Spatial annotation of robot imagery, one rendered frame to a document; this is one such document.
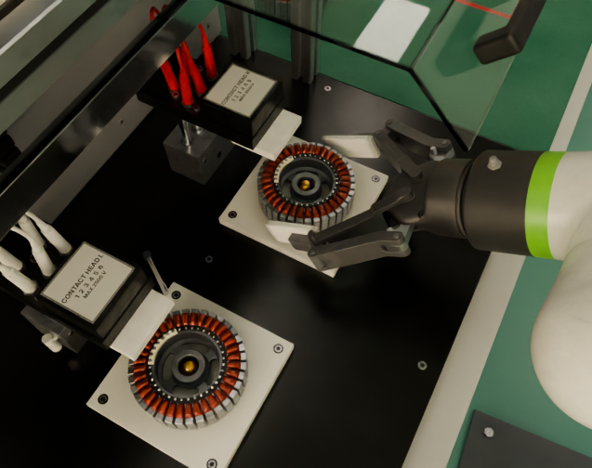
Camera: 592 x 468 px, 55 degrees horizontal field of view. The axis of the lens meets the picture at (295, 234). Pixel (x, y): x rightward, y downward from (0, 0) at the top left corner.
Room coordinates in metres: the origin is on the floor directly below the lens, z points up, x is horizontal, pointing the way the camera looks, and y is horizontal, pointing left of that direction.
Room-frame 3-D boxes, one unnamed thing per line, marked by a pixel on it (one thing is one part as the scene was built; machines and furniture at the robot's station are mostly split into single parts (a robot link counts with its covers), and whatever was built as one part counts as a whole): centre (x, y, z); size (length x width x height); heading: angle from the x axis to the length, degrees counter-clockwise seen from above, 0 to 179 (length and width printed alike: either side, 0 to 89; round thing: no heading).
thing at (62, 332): (0.23, 0.23, 0.80); 0.08 x 0.05 x 0.06; 152
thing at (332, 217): (0.38, -0.01, 0.80); 0.11 x 0.11 x 0.04
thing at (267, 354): (0.16, 0.10, 0.78); 0.15 x 0.15 x 0.01; 62
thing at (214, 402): (0.16, 0.10, 0.80); 0.11 x 0.11 x 0.04
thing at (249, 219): (0.38, -0.01, 0.78); 0.15 x 0.15 x 0.01; 62
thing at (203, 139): (0.45, 0.12, 0.80); 0.08 x 0.05 x 0.06; 152
